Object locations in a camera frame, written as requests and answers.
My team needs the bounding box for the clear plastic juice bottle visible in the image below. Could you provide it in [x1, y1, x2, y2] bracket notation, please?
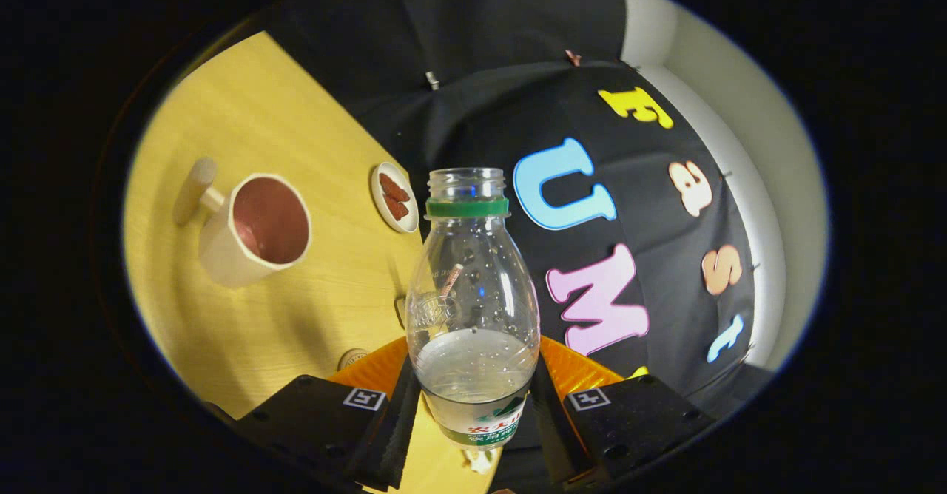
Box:
[405, 168, 541, 449]

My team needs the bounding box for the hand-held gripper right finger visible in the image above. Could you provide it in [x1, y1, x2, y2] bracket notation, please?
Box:
[529, 335, 717, 489]

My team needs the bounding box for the wooden table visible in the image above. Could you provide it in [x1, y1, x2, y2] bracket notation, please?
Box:
[122, 32, 505, 494]

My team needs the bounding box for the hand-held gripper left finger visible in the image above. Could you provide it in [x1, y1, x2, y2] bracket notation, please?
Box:
[207, 336, 421, 491]

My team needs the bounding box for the metal wire basket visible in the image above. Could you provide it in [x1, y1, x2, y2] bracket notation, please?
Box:
[395, 294, 452, 332]

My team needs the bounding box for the beige cup with wooden handle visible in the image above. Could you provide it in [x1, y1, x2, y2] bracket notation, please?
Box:
[174, 157, 312, 289]

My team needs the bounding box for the white oval plate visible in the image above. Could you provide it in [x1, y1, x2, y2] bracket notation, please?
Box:
[370, 161, 420, 234]

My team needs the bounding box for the black backdrop cloth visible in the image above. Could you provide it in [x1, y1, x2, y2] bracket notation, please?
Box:
[266, 0, 764, 480]

